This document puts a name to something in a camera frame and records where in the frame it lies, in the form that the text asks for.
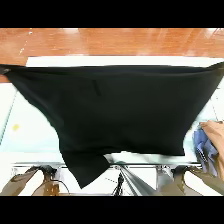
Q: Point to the blue garment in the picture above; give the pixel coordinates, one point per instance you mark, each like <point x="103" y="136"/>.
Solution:
<point x="204" y="150"/>

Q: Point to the silver frame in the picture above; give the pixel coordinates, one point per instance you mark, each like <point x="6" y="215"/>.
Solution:
<point x="140" y="185"/>

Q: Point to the orange-brown garment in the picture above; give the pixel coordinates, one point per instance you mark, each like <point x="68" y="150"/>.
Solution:
<point x="216" y="135"/>

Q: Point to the black T-shirt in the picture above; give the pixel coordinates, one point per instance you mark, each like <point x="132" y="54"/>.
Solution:
<point x="126" y="110"/>

